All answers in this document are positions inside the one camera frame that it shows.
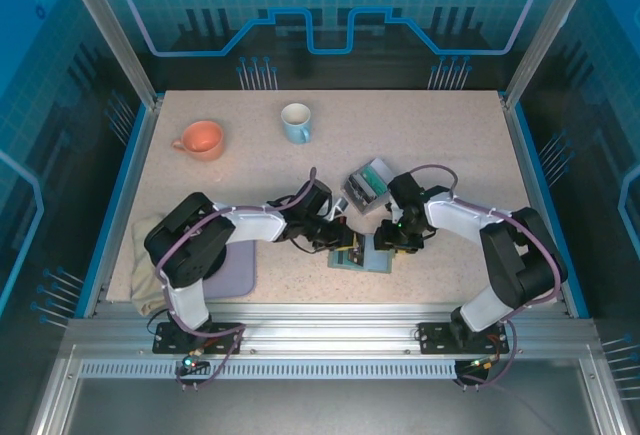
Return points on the patterned credit card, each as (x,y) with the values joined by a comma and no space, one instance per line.
(357,255)

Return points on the clear plastic card box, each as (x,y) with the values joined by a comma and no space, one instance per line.
(380,167)

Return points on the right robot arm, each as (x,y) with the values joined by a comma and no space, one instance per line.
(455,215)

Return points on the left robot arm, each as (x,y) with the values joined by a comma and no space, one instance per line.
(255,225)

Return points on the teal card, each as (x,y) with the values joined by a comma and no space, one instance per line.
(375,181)

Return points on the purple tray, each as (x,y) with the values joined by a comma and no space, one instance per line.
(240,275)

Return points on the black round dish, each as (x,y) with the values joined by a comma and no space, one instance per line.
(220,262)

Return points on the light blue mug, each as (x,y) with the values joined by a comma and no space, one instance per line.
(296,122)

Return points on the orange cup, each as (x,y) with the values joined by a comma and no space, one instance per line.
(200,137)

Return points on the beige cloth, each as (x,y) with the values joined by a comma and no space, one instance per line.
(145,295)

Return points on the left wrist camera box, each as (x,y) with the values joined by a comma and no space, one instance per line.
(317,197)

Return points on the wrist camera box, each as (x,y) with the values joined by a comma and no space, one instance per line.
(405,187)
(317,197)

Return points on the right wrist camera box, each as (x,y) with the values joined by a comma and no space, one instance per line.
(405,187)

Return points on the aluminium front rail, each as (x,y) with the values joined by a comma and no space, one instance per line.
(325,325)

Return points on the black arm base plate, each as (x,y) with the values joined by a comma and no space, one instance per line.
(435,337)
(167,340)

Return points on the aluminium side rail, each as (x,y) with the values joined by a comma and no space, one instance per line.
(525,155)
(130,195)

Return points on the aluminium frame post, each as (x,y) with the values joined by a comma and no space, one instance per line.
(115,35)
(550,30)

